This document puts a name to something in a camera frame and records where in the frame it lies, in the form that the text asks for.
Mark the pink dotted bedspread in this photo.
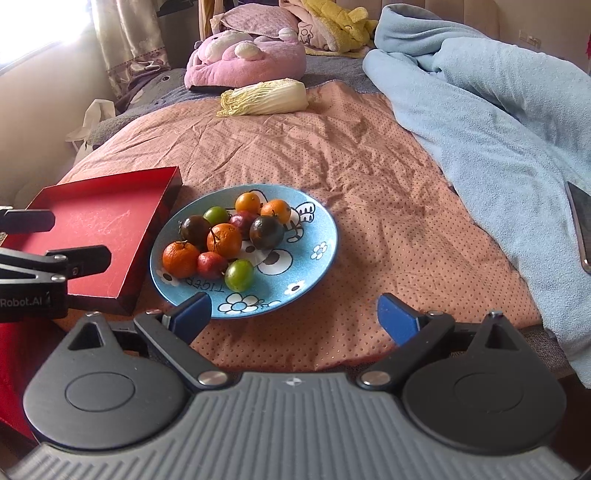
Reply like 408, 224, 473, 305
55, 55, 574, 375

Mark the grey shark plush toy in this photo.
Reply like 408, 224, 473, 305
85, 69, 197, 150

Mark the small yellow-orange mandarin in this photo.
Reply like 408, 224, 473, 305
235, 191, 262, 215

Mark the pink plush bunny pillow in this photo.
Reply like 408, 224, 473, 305
184, 28, 307, 89

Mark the green tomato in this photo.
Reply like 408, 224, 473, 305
202, 206, 230, 227
224, 259, 254, 293

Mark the floral beige curtain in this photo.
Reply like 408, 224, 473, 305
90, 0, 170, 100

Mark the red shallow tray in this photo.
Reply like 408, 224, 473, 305
3, 167, 182, 315

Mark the yellow plush garment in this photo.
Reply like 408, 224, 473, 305
279, 0, 378, 59

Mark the white tote bag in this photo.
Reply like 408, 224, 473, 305
65, 99, 116, 163

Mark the small red tomato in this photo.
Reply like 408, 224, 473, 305
197, 251, 228, 280

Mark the napa cabbage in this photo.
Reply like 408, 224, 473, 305
216, 78, 308, 117

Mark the wrinkled red fruit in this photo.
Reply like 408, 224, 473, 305
228, 210, 259, 240

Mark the dark purple tomato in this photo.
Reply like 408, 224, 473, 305
249, 216, 284, 250
179, 215, 211, 251

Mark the dark purple tomato back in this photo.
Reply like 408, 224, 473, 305
179, 215, 211, 251

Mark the large orange mandarin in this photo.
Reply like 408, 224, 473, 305
161, 241, 200, 279

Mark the light blue blanket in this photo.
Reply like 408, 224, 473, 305
363, 4, 590, 383

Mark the blue cartoon tiger plate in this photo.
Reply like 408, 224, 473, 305
149, 184, 339, 320

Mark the smartphone on blanket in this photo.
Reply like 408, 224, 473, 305
566, 182, 591, 275

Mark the pink quilted pillow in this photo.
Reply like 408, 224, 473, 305
209, 3, 298, 38

